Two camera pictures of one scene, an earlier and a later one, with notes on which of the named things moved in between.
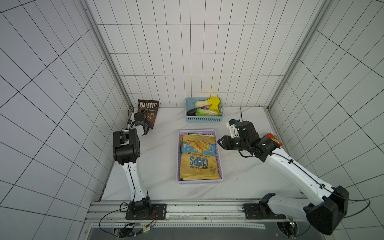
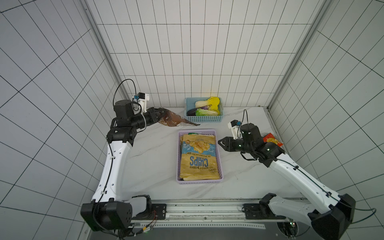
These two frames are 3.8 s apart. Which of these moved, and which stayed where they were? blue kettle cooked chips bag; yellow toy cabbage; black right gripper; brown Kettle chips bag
Moved: brown Kettle chips bag
Stayed: black right gripper; yellow toy cabbage; blue kettle cooked chips bag
